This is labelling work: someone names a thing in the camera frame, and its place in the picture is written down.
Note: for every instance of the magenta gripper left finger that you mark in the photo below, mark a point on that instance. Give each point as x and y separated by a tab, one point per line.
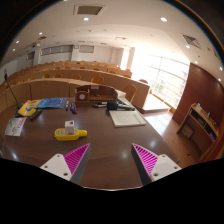
70	166

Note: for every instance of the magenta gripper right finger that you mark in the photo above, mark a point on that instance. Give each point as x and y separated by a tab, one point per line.
152	167

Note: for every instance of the white notepad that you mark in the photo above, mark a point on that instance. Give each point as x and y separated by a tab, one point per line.
126	118

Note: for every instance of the wooden side shelf cabinet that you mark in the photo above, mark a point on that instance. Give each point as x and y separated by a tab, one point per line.
199	127

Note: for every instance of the red marker pen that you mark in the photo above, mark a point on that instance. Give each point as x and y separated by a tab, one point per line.
74	108

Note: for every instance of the black remote control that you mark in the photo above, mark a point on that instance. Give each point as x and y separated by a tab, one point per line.
35	114

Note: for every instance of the blue marker pen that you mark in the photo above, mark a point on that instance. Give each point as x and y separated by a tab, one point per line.
66	106

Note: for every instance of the blue booklet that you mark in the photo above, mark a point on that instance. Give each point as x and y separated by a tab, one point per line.
58	102

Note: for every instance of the white red paper sheet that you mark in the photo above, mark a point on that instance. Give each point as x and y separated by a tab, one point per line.
15	126

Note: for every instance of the black handheld microphone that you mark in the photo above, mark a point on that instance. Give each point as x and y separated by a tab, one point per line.
112	105

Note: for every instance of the yellow booklet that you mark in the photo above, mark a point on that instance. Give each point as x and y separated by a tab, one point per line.
28	108

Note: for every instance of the wooden desk organizer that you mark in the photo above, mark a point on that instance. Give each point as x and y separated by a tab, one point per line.
95	93

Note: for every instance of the black gooseneck microphone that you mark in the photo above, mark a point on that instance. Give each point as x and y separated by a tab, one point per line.
18	107

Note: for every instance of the wooden chair behind desk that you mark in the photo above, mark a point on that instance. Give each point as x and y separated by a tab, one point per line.
97	80

